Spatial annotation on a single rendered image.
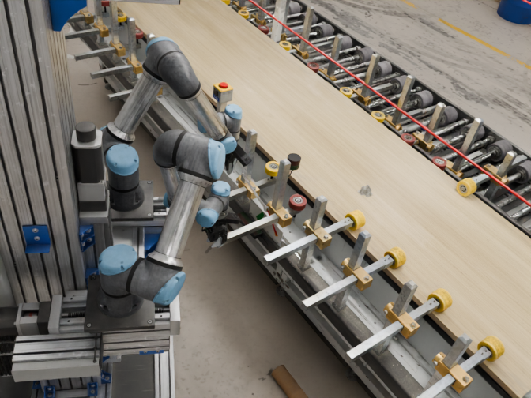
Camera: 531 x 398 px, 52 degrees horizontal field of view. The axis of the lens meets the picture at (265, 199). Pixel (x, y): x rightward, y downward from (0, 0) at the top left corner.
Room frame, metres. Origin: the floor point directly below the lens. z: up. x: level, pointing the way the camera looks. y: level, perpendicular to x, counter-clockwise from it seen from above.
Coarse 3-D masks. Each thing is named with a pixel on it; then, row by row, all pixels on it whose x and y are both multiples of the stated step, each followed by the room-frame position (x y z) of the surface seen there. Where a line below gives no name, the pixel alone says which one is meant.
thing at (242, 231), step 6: (288, 210) 1.83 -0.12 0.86; (294, 210) 1.83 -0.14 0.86; (270, 216) 1.77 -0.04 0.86; (276, 216) 1.77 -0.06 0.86; (258, 222) 1.72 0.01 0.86; (264, 222) 1.72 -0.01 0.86; (270, 222) 1.74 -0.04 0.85; (276, 222) 1.76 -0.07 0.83; (240, 228) 1.66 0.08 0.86; (246, 228) 1.66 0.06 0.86; (252, 228) 1.67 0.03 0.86; (258, 228) 1.70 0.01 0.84; (228, 234) 1.61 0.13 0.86; (234, 234) 1.62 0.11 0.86; (240, 234) 1.63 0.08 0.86; (246, 234) 1.65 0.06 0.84; (228, 240) 1.59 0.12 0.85; (234, 240) 1.61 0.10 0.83
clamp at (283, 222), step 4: (268, 204) 1.84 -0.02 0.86; (272, 208) 1.81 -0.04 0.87; (280, 208) 1.82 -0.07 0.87; (272, 212) 1.81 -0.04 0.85; (276, 212) 1.79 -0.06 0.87; (280, 212) 1.79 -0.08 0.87; (284, 212) 1.80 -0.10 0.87; (280, 216) 1.77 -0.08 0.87; (288, 216) 1.78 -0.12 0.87; (280, 220) 1.76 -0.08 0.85; (284, 220) 1.75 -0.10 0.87; (288, 220) 1.77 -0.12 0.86; (280, 224) 1.76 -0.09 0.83; (284, 224) 1.75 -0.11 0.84; (288, 224) 1.77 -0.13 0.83
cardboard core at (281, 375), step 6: (282, 366) 1.49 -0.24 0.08; (276, 372) 1.46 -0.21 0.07; (282, 372) 1.46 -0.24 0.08; (288, 372) 1.48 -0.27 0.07; (276, 378) 1.44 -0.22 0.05; (282, 378) 1.43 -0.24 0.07; (288, 378) 1.43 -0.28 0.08; (282, 384) 1.41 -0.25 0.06; (288, 384) 1.40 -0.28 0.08; (294, 384) 1.41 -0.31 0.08; (288, 390) 1.38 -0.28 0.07; (294, 390) 1.37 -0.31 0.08; (300, 390) 1.38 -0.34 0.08; (288, 396) 1.36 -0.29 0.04; (294, 396) 1.35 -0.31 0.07; (300, 396) 1.35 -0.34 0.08; (306, 396) 1.35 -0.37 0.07
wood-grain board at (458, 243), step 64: (192, 0) 3.80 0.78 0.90; (192, 64) 2.91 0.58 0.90; (256, 64) 3.04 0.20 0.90; (256, 128) 2.37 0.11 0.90; (320, 128) 2.47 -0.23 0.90; (384, 128) 2.58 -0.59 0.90; (320, 192) 1.95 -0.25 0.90; (384, 192) 2.03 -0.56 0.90; (448, 192) 2.12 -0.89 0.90; (448, 256) 1.68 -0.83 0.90; (512, 256) 1.75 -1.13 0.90; (448, 320) 1.33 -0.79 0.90; (512, 320) 1.39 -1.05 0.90; (512, 384) 1.10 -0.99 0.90
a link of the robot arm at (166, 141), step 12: (168, 132) 1.36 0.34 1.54; (180, 132) 1.36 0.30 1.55; (156, 144) 1.34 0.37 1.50; (168, 144) 1.31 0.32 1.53; (156, 156) 1.33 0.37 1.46; (168, 156) 1.30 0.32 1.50; (168, 168) 1.34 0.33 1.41; (168, 180) 1.38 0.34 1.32; (168, 192) 1.42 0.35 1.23; (168, 204) 1.46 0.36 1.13
